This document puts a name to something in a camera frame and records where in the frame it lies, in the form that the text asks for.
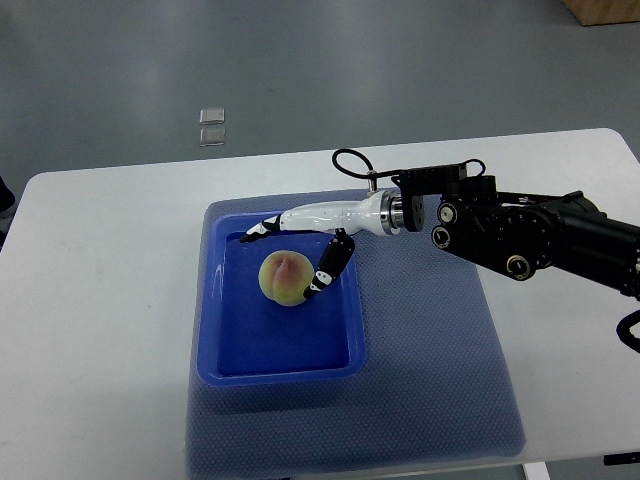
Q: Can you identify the upper floor plate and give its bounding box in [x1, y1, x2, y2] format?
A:
[199, 107, 225, 125]

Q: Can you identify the black object at left edge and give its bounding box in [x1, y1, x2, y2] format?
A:
[0, 177, 16, 247]

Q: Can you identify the black clamp at table edge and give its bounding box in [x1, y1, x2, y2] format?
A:
[603, 452, 640, 466]

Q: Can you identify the blue plastic tray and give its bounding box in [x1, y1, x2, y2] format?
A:
[195, 212, 366, 388]

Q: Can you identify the lower floor plate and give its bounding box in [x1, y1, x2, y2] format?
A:
[199, 126, 226, 147]

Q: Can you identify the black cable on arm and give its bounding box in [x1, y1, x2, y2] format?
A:
[331, 148, 487, 195]

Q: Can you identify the grey mesh mat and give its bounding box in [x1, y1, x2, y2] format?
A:
[185, 190, 525, 479]

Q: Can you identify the white table leg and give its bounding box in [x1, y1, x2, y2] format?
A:
[522, 462, 551, 480]

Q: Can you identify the peach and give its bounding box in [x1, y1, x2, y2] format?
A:
[258, 250, 314, 307]

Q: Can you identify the wooden box corner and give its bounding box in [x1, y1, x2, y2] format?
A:
[566, 0, 639, 26]

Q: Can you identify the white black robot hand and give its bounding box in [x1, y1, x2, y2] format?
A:
[240, 190, 404, 299]

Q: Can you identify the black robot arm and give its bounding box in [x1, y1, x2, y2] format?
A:
[388, 163, 639, 297]

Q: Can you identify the floor plate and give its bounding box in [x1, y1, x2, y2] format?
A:
[199, 107, 225, 125]
[199, 126, 226, 147]

